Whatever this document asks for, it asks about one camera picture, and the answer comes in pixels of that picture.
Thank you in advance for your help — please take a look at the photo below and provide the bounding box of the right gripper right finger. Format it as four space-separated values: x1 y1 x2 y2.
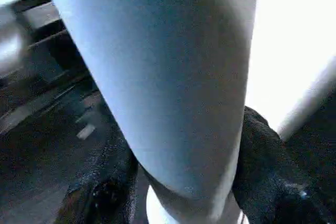
233 106 336 224

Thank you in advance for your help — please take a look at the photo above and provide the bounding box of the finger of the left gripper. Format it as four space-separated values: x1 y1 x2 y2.
26 29 90 78
9 0 62 31

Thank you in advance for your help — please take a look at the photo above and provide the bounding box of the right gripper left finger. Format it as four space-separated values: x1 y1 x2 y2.
55 124 140 224

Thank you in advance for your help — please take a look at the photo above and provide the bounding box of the white plastic table leg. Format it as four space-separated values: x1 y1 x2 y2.
36 0 261 224

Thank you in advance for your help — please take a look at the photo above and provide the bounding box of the white plastic table top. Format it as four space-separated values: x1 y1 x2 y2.
244 0 336 142

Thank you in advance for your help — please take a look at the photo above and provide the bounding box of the black work mat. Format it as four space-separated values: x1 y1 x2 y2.
0 72 336 224

